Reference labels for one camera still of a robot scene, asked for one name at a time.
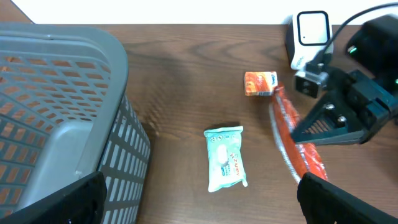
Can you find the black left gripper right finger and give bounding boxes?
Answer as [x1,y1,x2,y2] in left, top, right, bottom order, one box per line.
[297,172,397,224]

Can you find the white barcode scanner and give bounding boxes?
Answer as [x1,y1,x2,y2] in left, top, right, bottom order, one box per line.
[285,11,332,70]

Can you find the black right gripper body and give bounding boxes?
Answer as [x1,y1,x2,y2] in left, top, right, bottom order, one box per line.
[323,68,397,145]

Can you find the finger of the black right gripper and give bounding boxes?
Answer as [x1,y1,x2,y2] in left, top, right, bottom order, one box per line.
[290,93,367,146]

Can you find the orange Top chocolate bar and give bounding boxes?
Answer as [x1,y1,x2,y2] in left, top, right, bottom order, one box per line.
[269,84,328,182]

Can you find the grey plastic shopping basket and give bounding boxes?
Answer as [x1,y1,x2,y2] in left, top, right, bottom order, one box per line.
[1,22,150,223]

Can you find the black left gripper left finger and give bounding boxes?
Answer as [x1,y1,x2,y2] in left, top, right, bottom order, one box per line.
[1,171,107,224]

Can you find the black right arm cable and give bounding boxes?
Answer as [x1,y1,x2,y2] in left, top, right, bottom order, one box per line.
[317,2,398,68]

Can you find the orange snack packet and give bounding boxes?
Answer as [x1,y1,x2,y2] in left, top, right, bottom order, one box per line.
[244,72,278,96]

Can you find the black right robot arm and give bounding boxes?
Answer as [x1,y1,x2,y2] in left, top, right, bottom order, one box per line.
[290,15,397,145]

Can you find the mint green wipes pack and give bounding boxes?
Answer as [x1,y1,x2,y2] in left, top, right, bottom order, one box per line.
[204,126,248,192]

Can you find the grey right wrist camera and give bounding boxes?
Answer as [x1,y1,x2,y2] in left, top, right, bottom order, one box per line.
[294,62,329,98]

